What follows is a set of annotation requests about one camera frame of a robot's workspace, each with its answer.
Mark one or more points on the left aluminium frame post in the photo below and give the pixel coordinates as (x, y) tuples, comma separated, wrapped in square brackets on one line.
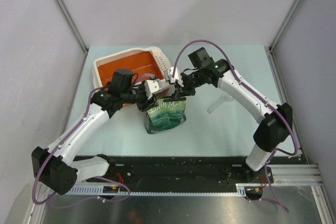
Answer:
[(71, 24)]

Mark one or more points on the green litter bag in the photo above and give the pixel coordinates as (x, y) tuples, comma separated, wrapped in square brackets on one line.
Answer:
[(168, 114)]

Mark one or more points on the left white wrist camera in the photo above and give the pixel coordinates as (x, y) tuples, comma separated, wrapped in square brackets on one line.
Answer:
[(155, 86)]

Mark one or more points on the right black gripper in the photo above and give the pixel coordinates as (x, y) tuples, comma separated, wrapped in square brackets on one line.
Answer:
[(183, 91)]

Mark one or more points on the clear plastic scoop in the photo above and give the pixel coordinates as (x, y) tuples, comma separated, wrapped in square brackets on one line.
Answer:
[(217, 103)]

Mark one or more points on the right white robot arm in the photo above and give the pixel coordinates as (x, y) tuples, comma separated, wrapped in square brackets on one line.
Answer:
[(274, 120)]

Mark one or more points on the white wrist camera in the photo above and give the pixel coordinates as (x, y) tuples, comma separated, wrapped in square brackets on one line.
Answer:
[(173, 76), (155, 86)]

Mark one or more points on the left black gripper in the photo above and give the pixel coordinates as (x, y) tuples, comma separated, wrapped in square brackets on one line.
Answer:
[(146, 104)]

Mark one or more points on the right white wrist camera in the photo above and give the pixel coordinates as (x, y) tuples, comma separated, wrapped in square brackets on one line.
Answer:
[(173, 76)]

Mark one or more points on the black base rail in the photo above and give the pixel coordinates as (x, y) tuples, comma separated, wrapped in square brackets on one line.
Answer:
[(181, 173)]

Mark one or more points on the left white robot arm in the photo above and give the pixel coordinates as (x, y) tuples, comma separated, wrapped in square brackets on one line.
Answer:
[(56, 167)]

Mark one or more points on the aluminium side rail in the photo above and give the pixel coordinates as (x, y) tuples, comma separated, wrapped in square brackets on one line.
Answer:
[(300, 175)]

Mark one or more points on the right aluminium frame post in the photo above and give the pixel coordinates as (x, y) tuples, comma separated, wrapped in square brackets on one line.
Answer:
[(290, 15)]

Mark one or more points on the orange and cream litter box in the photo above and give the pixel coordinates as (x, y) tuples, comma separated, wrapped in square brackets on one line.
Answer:
[(143, 62)]

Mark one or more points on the white slotted cable duct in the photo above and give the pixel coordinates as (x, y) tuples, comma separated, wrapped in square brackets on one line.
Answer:
[(101, 189)]

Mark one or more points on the aluminium frame post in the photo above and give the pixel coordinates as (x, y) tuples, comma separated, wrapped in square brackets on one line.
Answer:
[(290, 15), (71, 24)]

